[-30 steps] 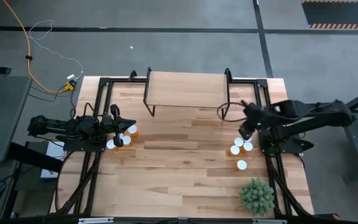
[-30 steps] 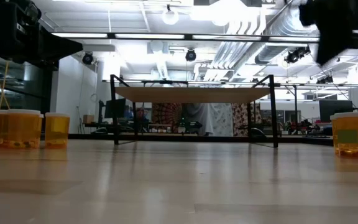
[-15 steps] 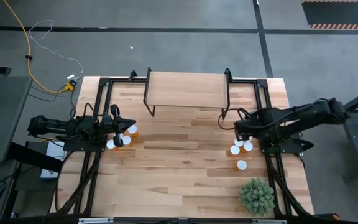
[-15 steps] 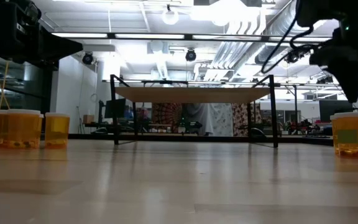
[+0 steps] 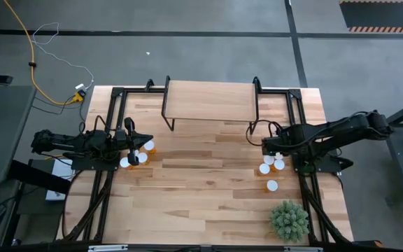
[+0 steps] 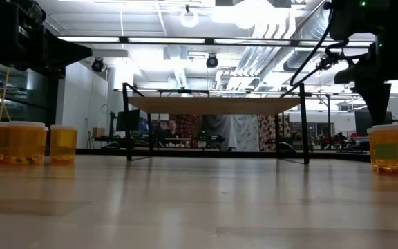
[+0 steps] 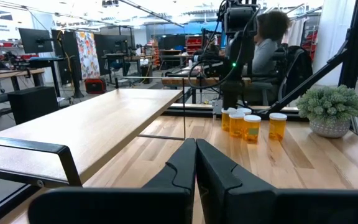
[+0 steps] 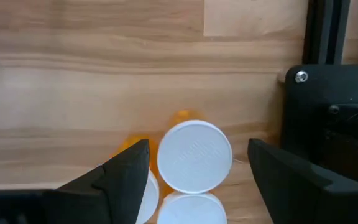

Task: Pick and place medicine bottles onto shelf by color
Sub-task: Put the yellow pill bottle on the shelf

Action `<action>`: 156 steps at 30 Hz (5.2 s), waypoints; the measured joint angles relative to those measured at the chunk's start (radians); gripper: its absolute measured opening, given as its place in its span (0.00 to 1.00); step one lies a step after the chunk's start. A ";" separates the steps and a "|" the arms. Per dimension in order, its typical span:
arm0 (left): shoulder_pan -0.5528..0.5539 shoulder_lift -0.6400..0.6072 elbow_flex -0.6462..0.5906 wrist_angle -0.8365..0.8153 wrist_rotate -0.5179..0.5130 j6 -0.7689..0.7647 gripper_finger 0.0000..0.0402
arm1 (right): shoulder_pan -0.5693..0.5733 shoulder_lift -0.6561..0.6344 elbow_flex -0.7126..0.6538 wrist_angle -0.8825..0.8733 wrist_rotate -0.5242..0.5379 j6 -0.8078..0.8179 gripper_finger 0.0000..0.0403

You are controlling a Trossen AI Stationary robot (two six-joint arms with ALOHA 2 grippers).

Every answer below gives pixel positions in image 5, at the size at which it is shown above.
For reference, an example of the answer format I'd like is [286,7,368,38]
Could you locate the silver metal bracket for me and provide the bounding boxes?
[284,246,323,252]
[88,244,129,252]

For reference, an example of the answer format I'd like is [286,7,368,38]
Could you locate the wooden shelf black metal frame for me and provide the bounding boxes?
[162,75,262,136]

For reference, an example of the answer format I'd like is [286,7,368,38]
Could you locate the black aluminium table frame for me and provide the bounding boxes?
[57,77,355,246]

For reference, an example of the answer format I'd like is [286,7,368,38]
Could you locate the orange bottle multicoloured pills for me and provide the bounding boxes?
[136,151,150,166]

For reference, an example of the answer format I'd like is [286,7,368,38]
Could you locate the black desk base beam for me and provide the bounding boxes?
[8,160,72,195]

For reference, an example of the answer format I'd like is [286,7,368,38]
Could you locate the yellow extension cable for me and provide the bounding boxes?
[2,0,83,106]

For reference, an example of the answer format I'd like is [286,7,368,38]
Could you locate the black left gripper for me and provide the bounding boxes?
[112,117,155,167]

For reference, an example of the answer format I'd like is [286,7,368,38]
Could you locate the black mat hazard stripe edge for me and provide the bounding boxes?
[339,0,403,34]

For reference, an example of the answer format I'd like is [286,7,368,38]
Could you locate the green potted plant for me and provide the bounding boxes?
[269,199,310,244]

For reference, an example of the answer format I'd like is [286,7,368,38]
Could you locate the grey side desk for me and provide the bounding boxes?
[0,85,37,186]

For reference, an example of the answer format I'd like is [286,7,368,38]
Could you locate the white floor cable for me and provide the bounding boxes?
[31,22,95,91]

